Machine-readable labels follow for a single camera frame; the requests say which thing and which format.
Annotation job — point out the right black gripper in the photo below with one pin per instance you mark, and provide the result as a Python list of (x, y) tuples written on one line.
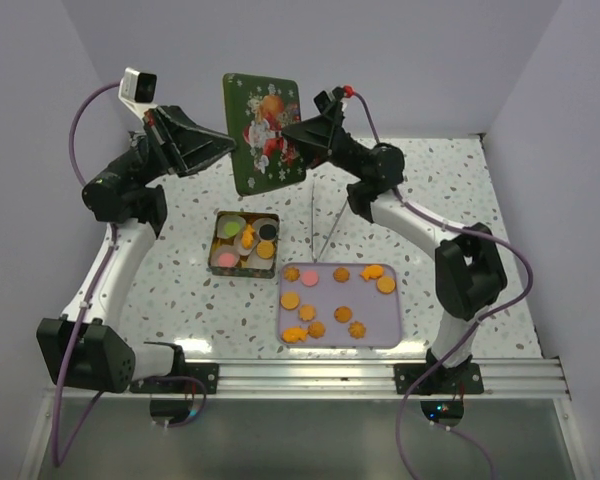
[(321, 135)]

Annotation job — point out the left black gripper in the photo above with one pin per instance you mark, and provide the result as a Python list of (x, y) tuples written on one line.
[(181, 144)]

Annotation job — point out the gold tin lid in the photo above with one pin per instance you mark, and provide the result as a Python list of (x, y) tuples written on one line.
[(257, 109)]

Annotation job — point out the green round cookie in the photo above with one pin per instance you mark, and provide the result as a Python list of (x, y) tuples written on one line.
[(231, 228)]

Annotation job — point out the small orange fish cookie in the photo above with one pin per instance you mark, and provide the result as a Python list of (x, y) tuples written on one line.
[(248, 237)]

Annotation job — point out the black round cookie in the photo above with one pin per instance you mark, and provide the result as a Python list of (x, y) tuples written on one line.
[(267, 232)]

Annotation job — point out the gold cookie tin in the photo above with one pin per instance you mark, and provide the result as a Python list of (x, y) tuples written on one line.
[(241, 270)]

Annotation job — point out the metal tongs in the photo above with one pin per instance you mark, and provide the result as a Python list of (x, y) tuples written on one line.
[(328, 205)]

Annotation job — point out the round dotted cookie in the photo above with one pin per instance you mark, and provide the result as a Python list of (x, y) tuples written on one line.
[(289, 300), (265, 249), (385, 284)]

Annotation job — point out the pink round cookie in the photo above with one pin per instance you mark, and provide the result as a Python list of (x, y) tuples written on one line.
[(310, 278), (226, 260)]

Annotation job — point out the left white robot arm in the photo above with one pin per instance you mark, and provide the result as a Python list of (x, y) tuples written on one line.
[(81, 347)]

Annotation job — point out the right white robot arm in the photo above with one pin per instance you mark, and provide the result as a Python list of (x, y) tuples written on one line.
[(468, 271)]

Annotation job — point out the white paper cup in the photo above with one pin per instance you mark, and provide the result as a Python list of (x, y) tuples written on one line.
[(226, 218), (256, 262), (265, 220), (221, 249), (238, 247)]

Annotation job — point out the swirl cookie top left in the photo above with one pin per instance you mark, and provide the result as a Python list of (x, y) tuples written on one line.
[(291, 274)]

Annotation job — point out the swirl cookie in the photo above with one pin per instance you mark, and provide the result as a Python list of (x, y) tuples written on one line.
[(316, 330), (341, 274), (357, 330), (291, 274)]

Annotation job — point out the swirl cookie top centre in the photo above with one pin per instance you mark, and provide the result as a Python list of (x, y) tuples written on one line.
[(341, 274)]

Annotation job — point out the orange fish cookie top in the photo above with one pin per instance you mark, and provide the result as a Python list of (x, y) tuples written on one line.
[(372, 272)]

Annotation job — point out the lilac plastic tray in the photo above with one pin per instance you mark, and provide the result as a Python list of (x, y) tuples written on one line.
[(339, 305)]

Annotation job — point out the flower cookie left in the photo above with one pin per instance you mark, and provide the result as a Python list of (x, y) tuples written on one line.
[(307, 313)]

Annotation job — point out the round chip cookie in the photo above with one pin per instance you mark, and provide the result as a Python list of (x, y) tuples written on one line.
[(343, 314)]

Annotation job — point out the swirl cookie bottom left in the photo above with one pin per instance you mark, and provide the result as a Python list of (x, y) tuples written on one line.
[(316, 330)]

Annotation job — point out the swirl cookie bottom right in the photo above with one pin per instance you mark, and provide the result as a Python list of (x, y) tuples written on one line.
[(357, 330)]

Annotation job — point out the orange fish cookie bottom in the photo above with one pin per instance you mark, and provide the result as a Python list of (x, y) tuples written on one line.
[(294, 335)]

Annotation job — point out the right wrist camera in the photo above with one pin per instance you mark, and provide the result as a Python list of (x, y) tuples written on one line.
[(326, 98)]

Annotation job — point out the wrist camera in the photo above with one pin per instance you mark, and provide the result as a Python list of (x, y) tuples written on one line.
[(326, 98), (136, 91)]

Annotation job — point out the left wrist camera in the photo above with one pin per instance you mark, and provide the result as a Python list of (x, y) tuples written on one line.
[(136, 91)]

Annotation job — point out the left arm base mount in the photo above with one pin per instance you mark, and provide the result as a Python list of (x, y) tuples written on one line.
[(207, 373)]

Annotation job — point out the aluminium rail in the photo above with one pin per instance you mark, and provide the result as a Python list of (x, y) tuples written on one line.
[(334, 379)]

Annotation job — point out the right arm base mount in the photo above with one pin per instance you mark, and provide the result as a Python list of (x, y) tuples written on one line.
[(460, 380)]

